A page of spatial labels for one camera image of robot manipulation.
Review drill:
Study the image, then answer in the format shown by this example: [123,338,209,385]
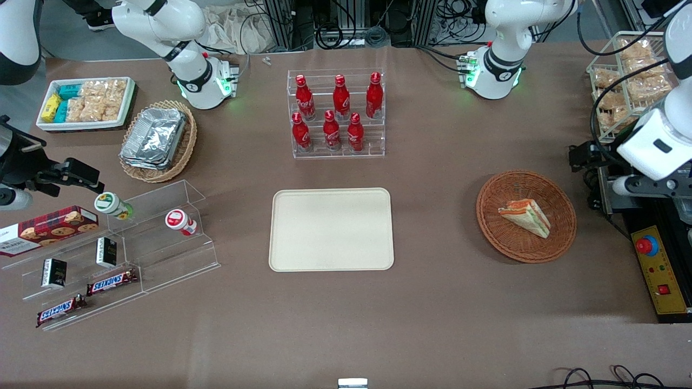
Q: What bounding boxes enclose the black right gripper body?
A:
[0,116,53,188]

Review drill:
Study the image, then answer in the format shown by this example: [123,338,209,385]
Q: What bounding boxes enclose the triangle sandwich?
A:
[497,198,551,239]

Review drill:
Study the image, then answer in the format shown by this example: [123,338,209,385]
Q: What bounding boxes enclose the aluminium foil tray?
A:
[121,107,188,164]

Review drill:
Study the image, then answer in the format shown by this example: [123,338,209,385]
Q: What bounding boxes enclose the brown round wicker basket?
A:
[476,170,577,264]

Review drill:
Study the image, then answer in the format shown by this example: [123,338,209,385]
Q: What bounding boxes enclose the light oval wicker basket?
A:
[118,99,198,184]

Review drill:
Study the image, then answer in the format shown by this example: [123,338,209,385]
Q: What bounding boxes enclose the beige plastic tray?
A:
[269,187,395,272]

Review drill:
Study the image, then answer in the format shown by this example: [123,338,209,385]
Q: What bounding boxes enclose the bagged fried snack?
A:
[618,39,655,61]
[596,90,628,112]
[629,76,674,104]
[624,57,669,77]
[593,69,623,90]
[600,107,643,134]

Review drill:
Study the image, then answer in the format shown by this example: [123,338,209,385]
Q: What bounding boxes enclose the green lid yogurt cup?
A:
[94,192,134,221]

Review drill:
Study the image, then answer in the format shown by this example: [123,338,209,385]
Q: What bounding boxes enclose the red tartan cookie box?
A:
[0,205,100,258]

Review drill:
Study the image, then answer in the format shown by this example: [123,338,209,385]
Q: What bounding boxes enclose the yellow snack packet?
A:
[41,93,63,123]

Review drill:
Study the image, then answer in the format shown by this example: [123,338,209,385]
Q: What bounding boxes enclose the black countertop appliance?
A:
[597,161,692,324]

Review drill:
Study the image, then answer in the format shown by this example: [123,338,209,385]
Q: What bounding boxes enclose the small black box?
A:
[96,237,118,269]
[41,258,68,289]

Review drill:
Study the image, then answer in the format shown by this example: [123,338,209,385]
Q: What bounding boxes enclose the white rectangular snack bin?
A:
[36,76,137,133]

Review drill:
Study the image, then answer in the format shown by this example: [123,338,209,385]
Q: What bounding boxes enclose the red lid yogurt cup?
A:
[165,209,198,237]

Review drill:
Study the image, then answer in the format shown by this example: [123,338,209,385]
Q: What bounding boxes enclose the brown snickers bar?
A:
[36,294,88,329]
[86,268,139,297]

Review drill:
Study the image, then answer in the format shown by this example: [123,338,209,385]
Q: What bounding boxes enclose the clear acrylic stepped shelf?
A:
[0,179,221,332]

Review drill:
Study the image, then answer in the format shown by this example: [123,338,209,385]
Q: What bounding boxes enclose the yellow emergency stop box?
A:
[630,225,691,316]

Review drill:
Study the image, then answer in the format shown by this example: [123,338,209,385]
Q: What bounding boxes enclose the black shoe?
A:
[85,8,116,32]

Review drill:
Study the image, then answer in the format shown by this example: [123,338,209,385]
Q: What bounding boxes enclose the clear acrylic bottle rack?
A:
[287,68,386,159]

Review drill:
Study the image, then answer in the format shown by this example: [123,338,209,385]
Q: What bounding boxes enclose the beige crumpled cloth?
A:
[203,3,274,55]

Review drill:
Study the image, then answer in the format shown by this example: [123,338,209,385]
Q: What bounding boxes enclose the red cola bottle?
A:
[323,110,343,152]
[365,72,384,119]
[295,75,317,121]
[291,112,313,153]
[332,75,351,121]
[347,112,365,153]

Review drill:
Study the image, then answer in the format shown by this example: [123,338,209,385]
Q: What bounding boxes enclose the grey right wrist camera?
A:
[0,186,34,212]

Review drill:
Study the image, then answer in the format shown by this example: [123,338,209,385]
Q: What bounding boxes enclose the black appliance power cable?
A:
[586,173,602,212]

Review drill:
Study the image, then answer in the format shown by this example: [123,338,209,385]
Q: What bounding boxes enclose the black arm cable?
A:
[576,0,692,165]

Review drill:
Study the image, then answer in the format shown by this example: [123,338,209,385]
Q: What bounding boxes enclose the white wire rack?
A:
[587,31,692,144]

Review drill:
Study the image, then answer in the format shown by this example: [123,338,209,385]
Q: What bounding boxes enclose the aluminium profile post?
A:
[418,0,450,47]
[263,0,296,52]

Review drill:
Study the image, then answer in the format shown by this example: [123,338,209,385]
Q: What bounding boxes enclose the black floor cables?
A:
[550,365,667,389]

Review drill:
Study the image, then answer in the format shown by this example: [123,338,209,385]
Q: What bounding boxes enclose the tangled black background cables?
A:
[238,0,490,52]

